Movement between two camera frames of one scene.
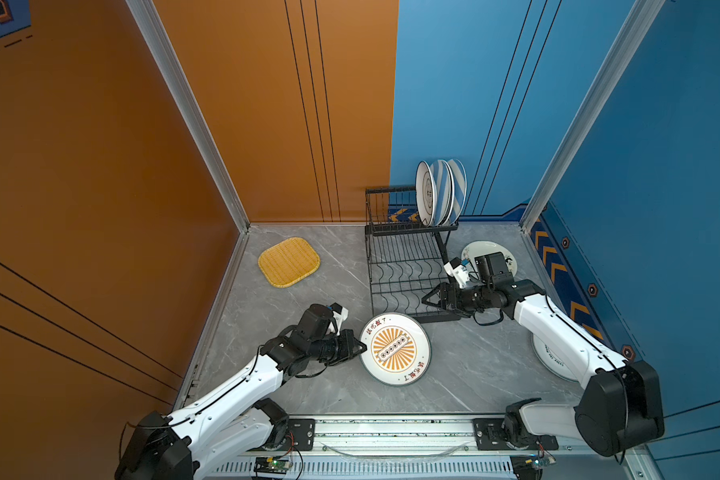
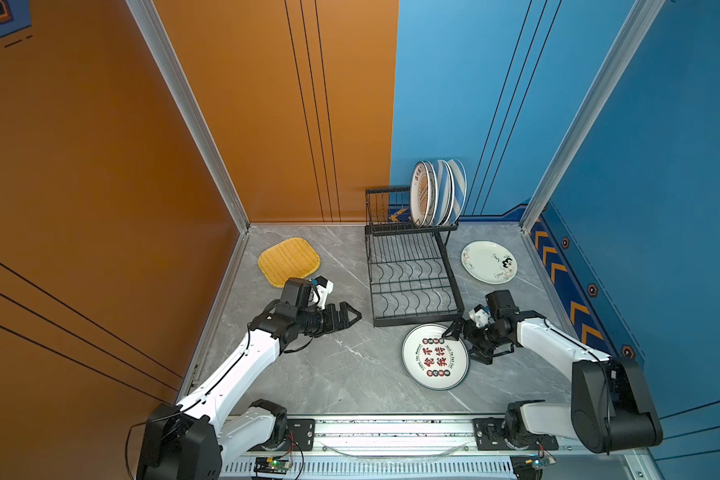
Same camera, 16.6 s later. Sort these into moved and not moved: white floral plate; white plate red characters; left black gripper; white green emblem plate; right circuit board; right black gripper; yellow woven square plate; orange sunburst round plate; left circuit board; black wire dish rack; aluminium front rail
Moved: left black gripper; white plate red characters; right black gripper; orange sunburst round plate
Not moved: white floral plate; aluminium front rail; yellow woven square plate; left circuit board; right circuit board; black wire dish rack; white green emblem plate
